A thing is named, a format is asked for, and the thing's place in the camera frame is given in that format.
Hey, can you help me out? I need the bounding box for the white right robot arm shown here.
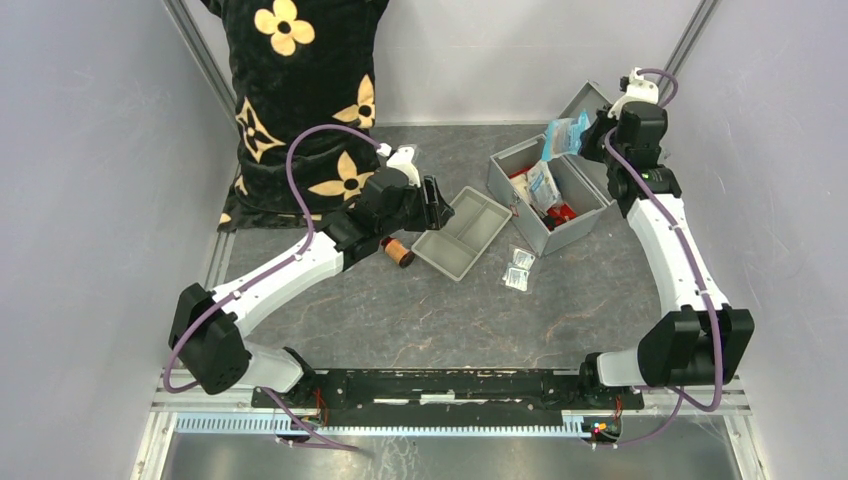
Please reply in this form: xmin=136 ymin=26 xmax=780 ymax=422
xmin=577 ymin=101 xmax=755 ymax=408

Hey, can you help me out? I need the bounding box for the black floral velvet cloth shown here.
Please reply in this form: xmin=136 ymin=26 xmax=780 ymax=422
xmin=206 ymin=0 xmax=387 ymax=232

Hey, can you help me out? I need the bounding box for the red first aid pouch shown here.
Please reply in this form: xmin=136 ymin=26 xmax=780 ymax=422
xmin=509 ymin=168 xmax=578 ymax=231

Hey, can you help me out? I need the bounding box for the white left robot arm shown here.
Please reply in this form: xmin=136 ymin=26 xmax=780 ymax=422
xmin=169 ymin=167 xmax=455 ymax=408

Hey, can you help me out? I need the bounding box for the white wipes packet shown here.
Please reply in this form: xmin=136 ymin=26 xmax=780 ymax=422
xmin=526 ymin=160 xmax=563 ymax=212

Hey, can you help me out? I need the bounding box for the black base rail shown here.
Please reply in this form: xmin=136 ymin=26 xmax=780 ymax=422
xmin=251 ymin=368 xmax=645 ymax=427

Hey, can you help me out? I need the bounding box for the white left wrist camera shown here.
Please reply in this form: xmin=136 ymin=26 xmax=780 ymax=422
xmin=376 ymin=143 xmax=422 ymax=187

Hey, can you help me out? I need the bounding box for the grey plastic divider tray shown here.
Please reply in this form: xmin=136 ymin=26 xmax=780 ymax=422
xmin=411 ymin=186 xmax=513 ymax=282

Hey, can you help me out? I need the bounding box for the silver metal case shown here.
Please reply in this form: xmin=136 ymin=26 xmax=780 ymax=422
xmin=486 ymin=80 xmax=664 ymax=258

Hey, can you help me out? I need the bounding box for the clear bag of wipes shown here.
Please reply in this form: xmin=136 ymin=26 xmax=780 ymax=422
xmin=501 ymin=246 xmax=538 ymax=293

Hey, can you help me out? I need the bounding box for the blue gauze packet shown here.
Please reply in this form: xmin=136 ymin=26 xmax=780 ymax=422
xmin=540 ymin=110 xmax=591 ymax=161

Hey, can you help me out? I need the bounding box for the amber pill bottle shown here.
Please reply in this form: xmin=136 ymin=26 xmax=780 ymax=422
xmin=381 ymin=237 xmax=416 ymax=269

